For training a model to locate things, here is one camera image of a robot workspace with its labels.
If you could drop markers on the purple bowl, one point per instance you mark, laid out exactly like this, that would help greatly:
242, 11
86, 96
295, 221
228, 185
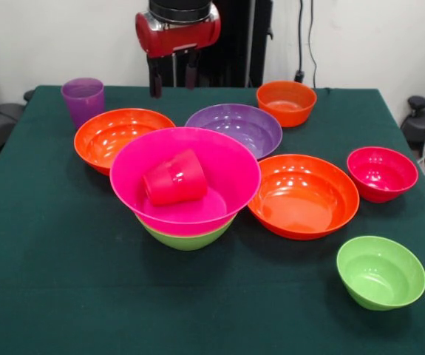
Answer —
249, 125

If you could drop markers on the red cup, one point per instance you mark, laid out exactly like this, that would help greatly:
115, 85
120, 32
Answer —
175, 181

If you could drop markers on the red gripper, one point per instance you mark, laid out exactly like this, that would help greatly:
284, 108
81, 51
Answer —
179, 37

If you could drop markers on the dark green tablecloth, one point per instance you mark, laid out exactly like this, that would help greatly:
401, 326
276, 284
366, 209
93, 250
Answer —
197, 296

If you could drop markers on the large green bowl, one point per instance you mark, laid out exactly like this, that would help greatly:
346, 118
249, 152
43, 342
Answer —
186, 242

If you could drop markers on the small red bowl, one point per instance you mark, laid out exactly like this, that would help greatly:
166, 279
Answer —
380, 177

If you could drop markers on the large orange bowl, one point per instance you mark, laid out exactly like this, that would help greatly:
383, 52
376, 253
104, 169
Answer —
101, 140
304, 199

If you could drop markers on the small green bowl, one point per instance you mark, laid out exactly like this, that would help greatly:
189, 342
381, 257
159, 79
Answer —
380, 273

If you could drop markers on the large pink bowl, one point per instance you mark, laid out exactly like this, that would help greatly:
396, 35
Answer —
227, 166

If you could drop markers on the gray pedestal leg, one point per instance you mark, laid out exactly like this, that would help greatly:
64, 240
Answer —
424, 122
1, 118

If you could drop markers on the purple cup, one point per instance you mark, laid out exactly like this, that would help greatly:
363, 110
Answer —
83, 103

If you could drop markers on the small orange bowl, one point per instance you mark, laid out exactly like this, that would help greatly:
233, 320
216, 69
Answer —
286, 105

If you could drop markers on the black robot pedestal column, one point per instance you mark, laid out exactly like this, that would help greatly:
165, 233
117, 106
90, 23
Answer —
234, 55

